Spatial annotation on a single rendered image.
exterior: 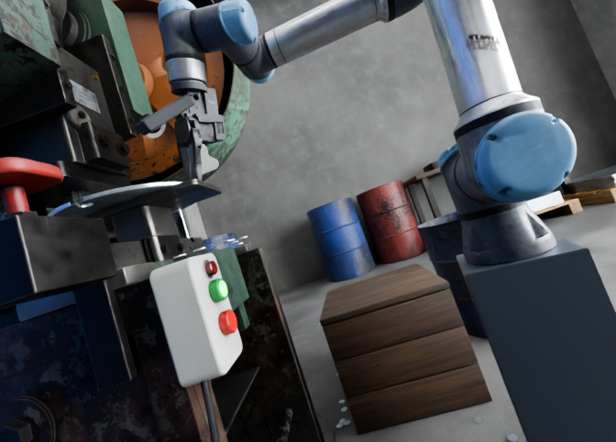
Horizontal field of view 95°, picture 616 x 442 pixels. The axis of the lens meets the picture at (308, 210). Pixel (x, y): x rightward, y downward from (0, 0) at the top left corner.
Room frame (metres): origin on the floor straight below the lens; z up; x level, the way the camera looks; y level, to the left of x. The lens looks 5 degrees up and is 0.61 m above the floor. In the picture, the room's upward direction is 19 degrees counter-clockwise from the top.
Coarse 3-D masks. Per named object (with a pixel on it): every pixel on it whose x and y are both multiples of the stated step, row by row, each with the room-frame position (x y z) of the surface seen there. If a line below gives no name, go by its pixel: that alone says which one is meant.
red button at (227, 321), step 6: (222, 312) 0.35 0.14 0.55; (228, 312) 0.34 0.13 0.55; (222, 318) 0.34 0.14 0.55; (228, 318) 0.34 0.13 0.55; (234, 318) 0.35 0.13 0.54; (222, 324) 0.33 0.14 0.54; (228, 324) 0.33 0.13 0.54; (234, 324) 0.35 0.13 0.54; (222, 330) 0.33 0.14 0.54; (228, 330) 0.34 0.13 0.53; (234, 330) 0.34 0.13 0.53
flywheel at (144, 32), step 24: (120, 0) 0.93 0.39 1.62; (144, 0) 0.93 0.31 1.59; (144, 24) 0.96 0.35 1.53; (144, 48) 0.97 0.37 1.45; (144, 72) 0.93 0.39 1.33; (216, 72) 0.92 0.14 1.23; (168, 96) 0.96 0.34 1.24; (216, 96) 0.92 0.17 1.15; (144, 144) 0.97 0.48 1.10; (168, 144) 0.97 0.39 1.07; (144, 168) 0.94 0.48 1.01; (168, 168) 0.93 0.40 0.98
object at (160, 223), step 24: (168, 192) 0.52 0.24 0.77; (192, 192) 0.57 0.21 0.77; (216, 192) 0.63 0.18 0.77; (96, 216) 0.53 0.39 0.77; (120, 216) 0.55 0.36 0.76; (144, 216) 0.55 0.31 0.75; (168, 216) 0.62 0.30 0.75; (120, 240) 0.55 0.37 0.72; (144, 240) 0.55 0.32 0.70; (168, 240) 0.59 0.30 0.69
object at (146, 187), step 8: (144, 184) 0.49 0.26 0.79; (152, 184) 0.50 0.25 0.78; (160, 184) 0.51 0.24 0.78; (168, 184) 0.52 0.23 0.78; (104, 192) 0.46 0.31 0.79; (112, 192) 0.46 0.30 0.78; (120, 192) 0.47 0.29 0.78; (128, 192) 0.48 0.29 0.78; (136, 192) 0.49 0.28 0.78; (144, 192) 0.51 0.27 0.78; (152, 192) 0.52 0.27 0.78; (88, 200) 0.46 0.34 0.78; (96, 200) 0.47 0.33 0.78; (104, 200) 0.48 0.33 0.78; (112, 200) 0.49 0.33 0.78; (120, 200) 0.51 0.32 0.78; (128, 200) 0.52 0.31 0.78; (56, 208) 0.46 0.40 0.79; (64, 208) 0.46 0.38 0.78; (72, 208) 0.47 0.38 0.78; (80, 208) 0.48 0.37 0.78; (88, 208) 0.49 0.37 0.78; (96, 208) 0.51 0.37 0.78; (104, 208) 0.52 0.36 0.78; (64, 216) 0.49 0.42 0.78; (72, 216) 0.51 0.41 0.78; (80, 216) 0.52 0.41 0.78
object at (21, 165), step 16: (0, 160) 0.24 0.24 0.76; (16, 160) 0.24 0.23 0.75; (32, 160) 0.25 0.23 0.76; (0, 176) 0.24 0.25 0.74; (16, 176) 0.25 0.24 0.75; (32, 176) 0.26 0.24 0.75; (48, 176) 0.27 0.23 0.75; (0, 192) 0.27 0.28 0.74; (16, 192) 0.26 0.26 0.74; (32, 192) 0.29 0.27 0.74; (16, 208) 0.26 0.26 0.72
